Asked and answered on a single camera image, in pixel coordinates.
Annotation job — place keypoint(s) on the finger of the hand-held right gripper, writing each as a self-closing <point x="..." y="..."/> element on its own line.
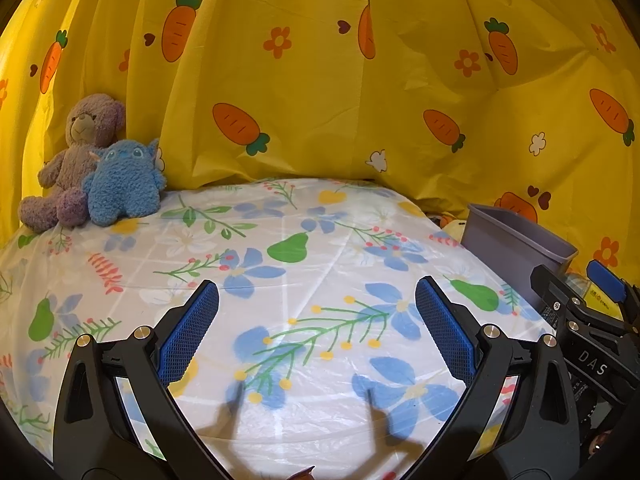
<point x="607" y="280"/>
<point x="552" y="285"/>

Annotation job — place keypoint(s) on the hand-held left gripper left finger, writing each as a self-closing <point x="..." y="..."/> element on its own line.
<point x="190" y="330"/>

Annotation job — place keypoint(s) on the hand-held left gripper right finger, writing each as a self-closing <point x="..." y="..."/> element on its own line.
<point x="445" y="330"/>

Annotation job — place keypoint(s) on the grey plastic bin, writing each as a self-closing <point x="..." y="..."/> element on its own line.
<point x="510" y="240"/>

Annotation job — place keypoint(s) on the yellow tissue pack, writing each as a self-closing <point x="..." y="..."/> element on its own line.
<point x="602" y="305"/>

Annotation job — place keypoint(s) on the yellow plush toy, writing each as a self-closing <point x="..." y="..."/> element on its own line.
<point x="457" y="230"/>

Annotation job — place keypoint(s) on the floral plastic tablecloth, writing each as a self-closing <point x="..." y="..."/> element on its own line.
<point x="310" y="270"/>

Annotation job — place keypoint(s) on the blue plush toy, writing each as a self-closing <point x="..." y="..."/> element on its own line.
<point x="125" y="180"/>

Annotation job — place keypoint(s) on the brown teddy bear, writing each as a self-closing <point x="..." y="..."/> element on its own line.
<point x="85" y="125"/>

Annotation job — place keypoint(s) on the yellow carrot-print curtain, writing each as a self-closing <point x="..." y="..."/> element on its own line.
<point x="320" y="85"/>

